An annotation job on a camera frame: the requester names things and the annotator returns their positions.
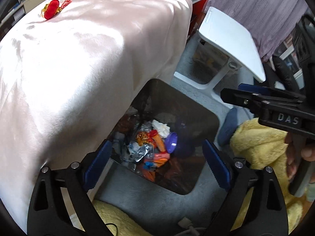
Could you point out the red lantern ornament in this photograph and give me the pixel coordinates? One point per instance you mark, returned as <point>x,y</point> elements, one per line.
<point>53,8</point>

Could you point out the black trash bin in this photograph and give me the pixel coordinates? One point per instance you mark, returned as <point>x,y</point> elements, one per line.
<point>178,171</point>

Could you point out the orange tablet tube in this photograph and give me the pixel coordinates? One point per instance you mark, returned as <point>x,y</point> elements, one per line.
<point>158,140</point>

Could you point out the silver foil wrapper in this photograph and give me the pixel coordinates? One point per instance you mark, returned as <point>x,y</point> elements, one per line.
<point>138,153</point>

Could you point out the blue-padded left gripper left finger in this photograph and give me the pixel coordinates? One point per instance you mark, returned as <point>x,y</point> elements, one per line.
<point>75,181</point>

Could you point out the pink satin tablecloth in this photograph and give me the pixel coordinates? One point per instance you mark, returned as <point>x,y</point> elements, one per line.
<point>65,82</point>

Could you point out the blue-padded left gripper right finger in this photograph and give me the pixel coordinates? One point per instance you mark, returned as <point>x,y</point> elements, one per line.
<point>236,179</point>

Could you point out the white plastic wrap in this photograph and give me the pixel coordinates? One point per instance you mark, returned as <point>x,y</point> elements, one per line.
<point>162,129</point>

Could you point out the white bookshelf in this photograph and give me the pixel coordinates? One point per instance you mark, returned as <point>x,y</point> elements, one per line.
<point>287,53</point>

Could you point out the dark blue slipper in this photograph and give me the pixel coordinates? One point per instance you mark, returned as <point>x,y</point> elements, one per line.
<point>228,127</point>

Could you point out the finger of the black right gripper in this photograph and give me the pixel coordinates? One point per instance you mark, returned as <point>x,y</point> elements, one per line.
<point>246,95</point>

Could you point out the purple plastic dish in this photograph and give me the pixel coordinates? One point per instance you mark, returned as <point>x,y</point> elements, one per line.
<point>170,142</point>

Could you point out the person's right hand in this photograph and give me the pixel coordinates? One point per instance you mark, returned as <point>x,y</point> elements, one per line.
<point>307,153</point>

